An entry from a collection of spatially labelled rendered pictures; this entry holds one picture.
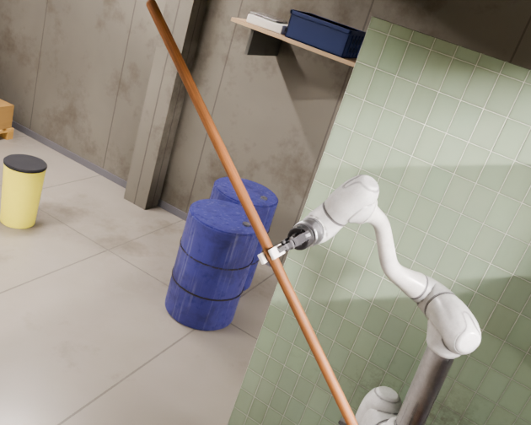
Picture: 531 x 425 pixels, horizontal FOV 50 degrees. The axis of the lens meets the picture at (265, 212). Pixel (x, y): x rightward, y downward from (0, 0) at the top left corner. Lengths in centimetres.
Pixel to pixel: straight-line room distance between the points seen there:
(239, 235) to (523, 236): 217
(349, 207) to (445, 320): 53
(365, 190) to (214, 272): 266
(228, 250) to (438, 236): 192
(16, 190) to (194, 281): 180
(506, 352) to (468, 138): 97
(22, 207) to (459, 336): 413
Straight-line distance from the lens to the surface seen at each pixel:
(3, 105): 719
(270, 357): 328
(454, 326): 201
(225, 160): 160
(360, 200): 176
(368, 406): 248
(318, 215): 182
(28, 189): 526
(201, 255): 425
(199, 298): 441
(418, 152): 264
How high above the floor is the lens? 267
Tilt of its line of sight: 23 degrees down
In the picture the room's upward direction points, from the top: 18 degrees clockwise
